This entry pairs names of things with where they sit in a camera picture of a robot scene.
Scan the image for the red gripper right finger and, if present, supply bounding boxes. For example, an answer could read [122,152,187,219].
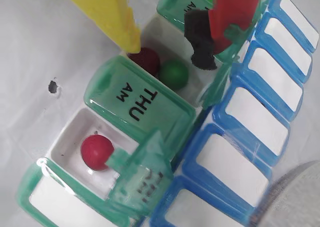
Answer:
[184,0,265,71]

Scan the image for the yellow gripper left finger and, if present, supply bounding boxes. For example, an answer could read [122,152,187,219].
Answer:
[62,0,142,55]

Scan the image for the red ball pill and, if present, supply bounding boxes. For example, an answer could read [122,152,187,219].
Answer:
[80,134,115,171]
[127,47,161,77]

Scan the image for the weekly pill organizer box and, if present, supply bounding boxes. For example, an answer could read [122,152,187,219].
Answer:
[16,0,320,227]

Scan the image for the clear plastic container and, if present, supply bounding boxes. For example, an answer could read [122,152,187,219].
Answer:
[249,160,320,227]

